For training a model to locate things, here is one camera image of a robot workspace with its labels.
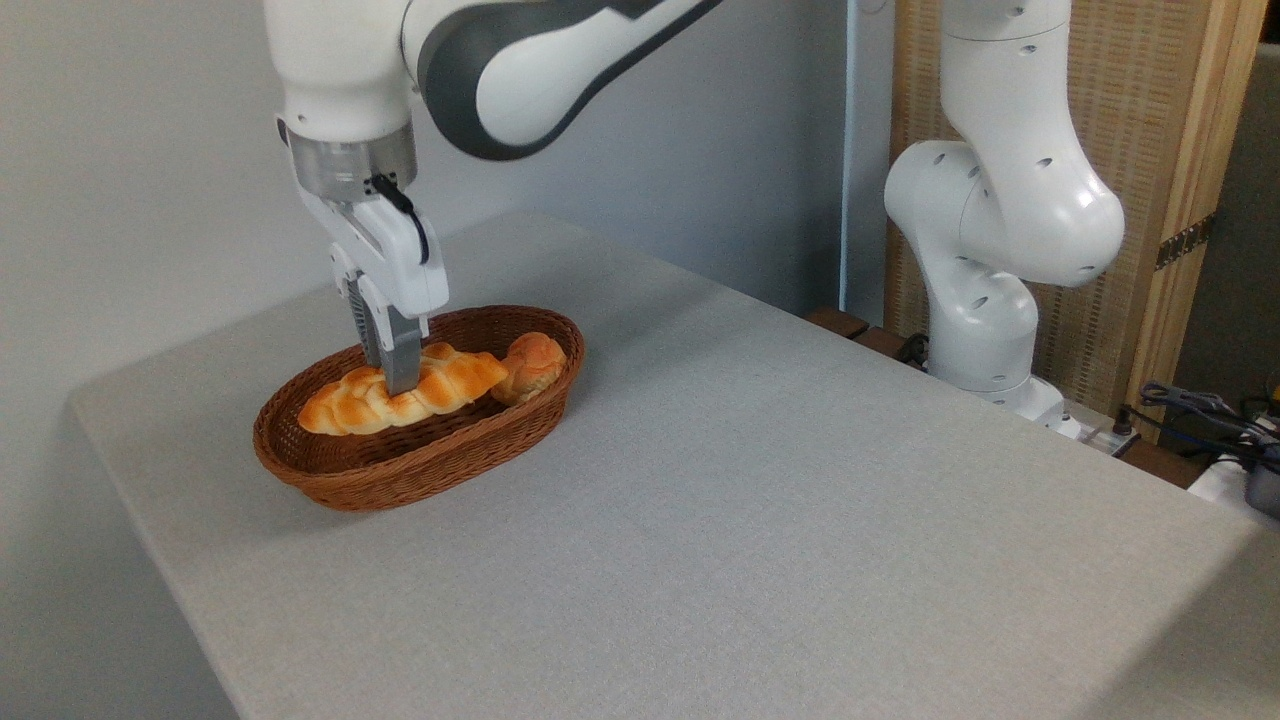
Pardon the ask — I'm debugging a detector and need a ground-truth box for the brown wicker basket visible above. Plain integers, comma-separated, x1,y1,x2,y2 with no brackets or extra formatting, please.
253,305,587,513

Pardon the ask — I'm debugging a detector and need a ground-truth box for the brown wooden platform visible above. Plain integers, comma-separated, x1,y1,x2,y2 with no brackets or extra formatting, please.
805,307,1206,491

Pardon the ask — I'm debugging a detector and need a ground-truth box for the round bread bun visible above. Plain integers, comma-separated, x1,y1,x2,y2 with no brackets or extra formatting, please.
490,332,568,407

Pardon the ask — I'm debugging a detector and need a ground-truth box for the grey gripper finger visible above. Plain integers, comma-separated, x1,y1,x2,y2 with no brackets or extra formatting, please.
374,298,428,397
346,270,385,371

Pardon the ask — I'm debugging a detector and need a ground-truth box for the rattan screen with wooden frame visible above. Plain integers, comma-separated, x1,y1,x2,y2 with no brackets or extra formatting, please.
885,0,1271,443

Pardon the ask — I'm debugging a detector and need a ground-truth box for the white box with grey device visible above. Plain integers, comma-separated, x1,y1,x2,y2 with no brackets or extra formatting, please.
1185,445,1280,533

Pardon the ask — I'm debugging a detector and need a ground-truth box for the white vertical pole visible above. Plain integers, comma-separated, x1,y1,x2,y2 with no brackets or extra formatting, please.
840,0,897,323

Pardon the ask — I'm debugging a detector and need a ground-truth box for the blue and black cable bundle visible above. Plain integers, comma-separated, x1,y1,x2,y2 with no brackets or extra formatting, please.
1128,380,1280,471

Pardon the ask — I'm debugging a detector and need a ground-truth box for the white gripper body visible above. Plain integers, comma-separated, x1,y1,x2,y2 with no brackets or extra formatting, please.
298,185,451,321

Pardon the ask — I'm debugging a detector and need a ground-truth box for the metal hinge on screen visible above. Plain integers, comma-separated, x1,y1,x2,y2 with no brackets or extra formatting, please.
1155,212,1219,272

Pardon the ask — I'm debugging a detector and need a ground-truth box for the long braided bread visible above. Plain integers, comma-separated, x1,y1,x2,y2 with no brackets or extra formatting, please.
297,342,509,438

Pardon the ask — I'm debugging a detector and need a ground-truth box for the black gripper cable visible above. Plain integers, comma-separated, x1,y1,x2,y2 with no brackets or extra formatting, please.
364,174,432,267

